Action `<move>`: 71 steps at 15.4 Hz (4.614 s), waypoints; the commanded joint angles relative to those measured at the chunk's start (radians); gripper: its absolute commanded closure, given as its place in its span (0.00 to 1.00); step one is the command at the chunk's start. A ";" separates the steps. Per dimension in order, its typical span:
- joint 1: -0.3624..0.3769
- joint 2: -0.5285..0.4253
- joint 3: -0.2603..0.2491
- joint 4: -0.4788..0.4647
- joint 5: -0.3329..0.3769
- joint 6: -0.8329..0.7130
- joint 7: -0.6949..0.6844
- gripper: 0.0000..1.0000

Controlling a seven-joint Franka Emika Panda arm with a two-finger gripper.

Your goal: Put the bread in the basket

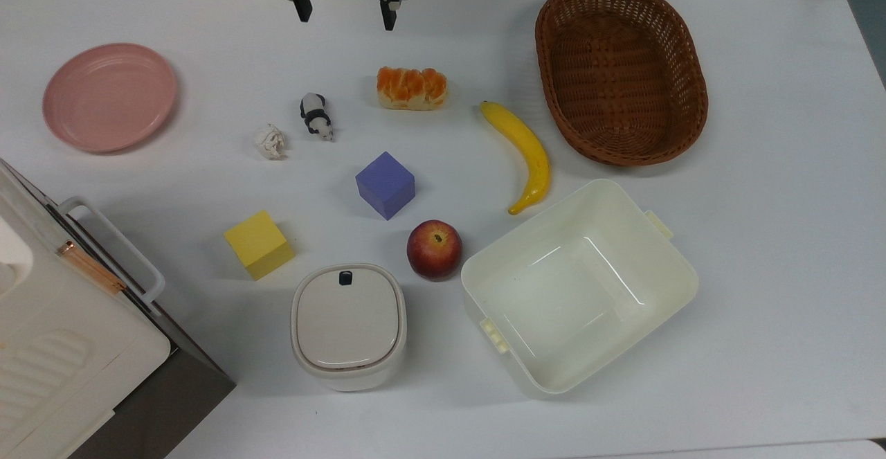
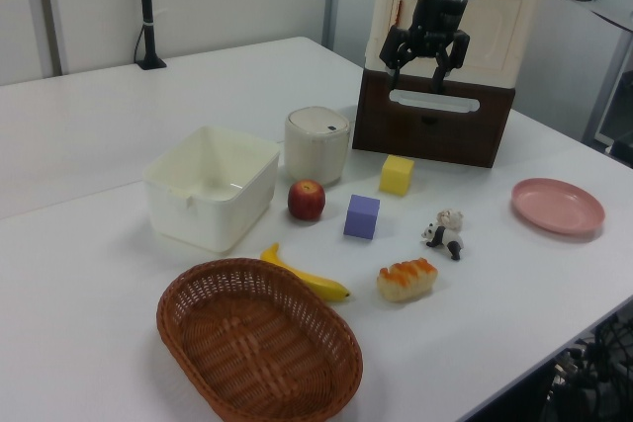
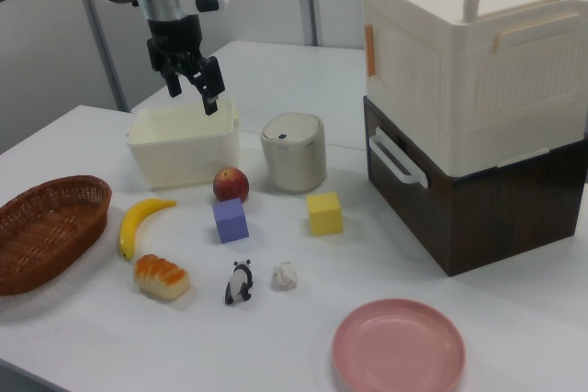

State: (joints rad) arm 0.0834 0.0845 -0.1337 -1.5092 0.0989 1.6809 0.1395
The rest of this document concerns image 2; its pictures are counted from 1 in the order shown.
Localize yellow cube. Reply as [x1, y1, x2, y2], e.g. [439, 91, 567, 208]
[378, 154, 415, 197]

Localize brown oval wicker basket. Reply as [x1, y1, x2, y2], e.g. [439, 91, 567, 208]
[156, 257, 365, 422]

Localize panda figurine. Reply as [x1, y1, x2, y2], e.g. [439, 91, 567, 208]
[420, 222, 465, 262]

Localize white drawer handle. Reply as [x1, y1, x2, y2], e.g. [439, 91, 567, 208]
[389, 89, 481, 114]

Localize cream square plastic tub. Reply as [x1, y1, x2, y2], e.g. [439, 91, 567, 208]
[142, 125, 281, 254]

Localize white appliance with handle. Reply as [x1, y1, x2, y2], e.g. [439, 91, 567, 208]
[351, 65, 517, 169]

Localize small white crumpled lump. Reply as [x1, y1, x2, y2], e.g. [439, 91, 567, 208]
[436, 208, 465, 233]

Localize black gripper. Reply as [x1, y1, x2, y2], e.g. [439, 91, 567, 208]
[379, 0, 470, 96]

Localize red apple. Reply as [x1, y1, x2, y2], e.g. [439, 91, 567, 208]
[287, 179, 327, 221]

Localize pink plate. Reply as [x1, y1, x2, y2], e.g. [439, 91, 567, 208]
[511, 177, 606, 245]

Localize yellow banana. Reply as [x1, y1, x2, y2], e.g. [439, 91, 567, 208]
[260, 242, 352, 302]

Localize small cream lidded bin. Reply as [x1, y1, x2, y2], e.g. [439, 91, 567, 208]
[284, 106, 352, 186]

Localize toy bread loaf orange glaze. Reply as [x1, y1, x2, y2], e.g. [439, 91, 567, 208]
[376, 257, 439, 303]

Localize purple cube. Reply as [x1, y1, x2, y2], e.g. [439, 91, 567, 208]
[343, 194, 382, 241]

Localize tangled black cables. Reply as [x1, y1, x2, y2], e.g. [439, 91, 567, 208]
[543, 312, 633, 422]

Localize black camera stand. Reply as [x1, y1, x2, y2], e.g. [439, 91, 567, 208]
[133, 0, 168, 70]

